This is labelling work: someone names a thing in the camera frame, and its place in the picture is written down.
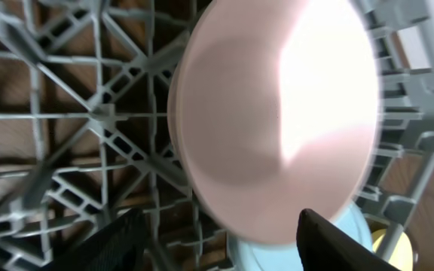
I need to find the pink white bowl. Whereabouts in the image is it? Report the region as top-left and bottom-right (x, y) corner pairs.
(168, 0), (381, 245)

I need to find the yellow round plate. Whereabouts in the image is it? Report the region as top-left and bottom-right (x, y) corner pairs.
(371, 229), (414, 271)

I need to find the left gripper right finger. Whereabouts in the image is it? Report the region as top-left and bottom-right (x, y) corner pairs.
(296, 209), (398, 271)

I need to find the grey plastic dish rack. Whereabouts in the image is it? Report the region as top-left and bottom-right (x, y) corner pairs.
(0, 1), (434, 270)

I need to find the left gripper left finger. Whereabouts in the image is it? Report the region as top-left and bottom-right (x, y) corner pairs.
(41, 209), (148, 271)

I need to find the light blue bowl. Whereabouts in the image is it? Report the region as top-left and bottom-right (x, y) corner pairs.
(228, 203), (372, 271)

